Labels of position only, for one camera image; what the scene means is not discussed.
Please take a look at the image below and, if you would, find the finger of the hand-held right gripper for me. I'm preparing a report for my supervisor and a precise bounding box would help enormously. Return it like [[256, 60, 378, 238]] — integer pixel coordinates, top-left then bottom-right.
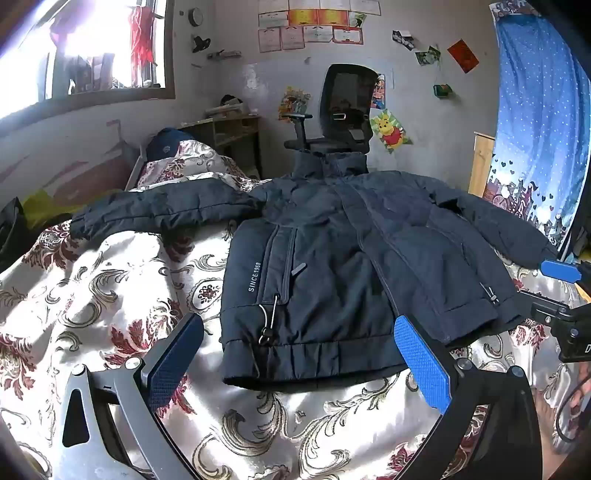
[[519, 290, 573, 325], [539, 259, 591, 282]]

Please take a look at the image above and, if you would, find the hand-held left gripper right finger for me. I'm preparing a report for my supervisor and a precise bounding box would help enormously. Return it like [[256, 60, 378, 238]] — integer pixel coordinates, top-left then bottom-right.
[[392, 315, 544, 480]]

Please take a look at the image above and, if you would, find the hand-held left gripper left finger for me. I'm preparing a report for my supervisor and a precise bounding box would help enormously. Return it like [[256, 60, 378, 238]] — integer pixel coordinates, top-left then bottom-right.
[[53, 313, 206, 480]]

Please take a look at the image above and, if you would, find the dark navy padded jacket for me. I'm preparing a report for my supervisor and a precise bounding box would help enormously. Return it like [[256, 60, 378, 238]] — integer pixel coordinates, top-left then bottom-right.
[[69, 150, 561, 394]]

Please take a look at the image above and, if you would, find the floral white and maroon blanket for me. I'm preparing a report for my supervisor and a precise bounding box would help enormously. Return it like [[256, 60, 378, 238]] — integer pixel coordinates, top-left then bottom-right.
[[0, 138, 583, 480]]

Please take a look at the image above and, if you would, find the light wooden cabinet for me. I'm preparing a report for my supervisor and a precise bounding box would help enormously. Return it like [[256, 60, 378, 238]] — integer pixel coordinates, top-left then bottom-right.
[[468, 131, 496, 197]]

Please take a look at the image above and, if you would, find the blue printed curtain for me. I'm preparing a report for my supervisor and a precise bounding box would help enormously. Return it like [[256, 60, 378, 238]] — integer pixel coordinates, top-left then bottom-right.
[[489, 0, 591, 254]]

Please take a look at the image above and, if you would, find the yellow bag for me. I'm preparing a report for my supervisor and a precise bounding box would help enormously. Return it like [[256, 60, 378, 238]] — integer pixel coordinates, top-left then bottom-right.
[[23, 189, 75, 217]]

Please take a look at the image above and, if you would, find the black bag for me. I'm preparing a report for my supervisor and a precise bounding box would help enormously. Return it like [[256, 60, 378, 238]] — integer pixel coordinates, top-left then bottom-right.
[[0, 198, 31, 273]]

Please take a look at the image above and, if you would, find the wooden desk with shelf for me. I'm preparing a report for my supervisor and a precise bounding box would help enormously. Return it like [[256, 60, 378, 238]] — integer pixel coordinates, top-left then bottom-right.
[[182, 114, 263, 179]]

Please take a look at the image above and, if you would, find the cartoon poster behind chair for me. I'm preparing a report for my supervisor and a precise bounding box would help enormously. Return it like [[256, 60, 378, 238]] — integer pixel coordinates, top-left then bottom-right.
[[370, 74, 387, 110]]

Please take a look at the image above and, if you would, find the stack of papers on desk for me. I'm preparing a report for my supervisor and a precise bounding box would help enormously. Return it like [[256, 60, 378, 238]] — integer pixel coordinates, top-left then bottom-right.
[[205, 104, 246, 119]]

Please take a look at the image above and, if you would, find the black mesh office chair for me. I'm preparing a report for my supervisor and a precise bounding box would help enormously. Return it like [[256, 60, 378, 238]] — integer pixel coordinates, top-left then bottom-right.
[[283, 64, 380, 158]]

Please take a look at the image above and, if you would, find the red hanging garment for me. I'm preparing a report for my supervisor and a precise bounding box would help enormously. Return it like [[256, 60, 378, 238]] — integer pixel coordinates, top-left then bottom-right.
[[128, 4, 158, 65]]

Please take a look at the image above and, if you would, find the black cable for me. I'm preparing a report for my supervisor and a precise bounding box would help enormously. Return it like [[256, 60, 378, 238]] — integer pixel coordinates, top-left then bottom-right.
[[553, 364, 591, 445]]

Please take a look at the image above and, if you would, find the white bed frame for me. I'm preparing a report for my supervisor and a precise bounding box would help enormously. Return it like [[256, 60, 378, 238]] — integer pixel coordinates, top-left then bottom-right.
[[124, 142, 149, 191]]

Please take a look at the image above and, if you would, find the yellow bear wall poster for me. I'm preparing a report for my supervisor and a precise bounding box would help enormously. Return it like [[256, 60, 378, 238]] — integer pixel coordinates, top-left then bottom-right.
[[369, 109, 413, 154]]

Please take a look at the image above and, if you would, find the red envelope on wall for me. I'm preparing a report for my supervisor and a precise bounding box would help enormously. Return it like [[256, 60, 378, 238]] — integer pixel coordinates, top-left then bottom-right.
[[447, 39, 480, 73]]

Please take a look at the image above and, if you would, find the colourful cartoon wall sticker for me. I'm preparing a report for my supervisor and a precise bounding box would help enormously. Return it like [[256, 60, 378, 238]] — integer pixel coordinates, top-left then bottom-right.
[[278, 85, 312, 121]]

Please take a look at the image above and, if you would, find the window with brown frame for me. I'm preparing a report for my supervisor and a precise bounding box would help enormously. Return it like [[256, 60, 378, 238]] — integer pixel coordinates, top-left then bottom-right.
[[0, 0, 177, 126]]

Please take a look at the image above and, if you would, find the group of wall certificates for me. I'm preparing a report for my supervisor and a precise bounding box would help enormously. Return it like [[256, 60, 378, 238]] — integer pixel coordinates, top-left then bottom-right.
[[257, 0, 382, 54]]

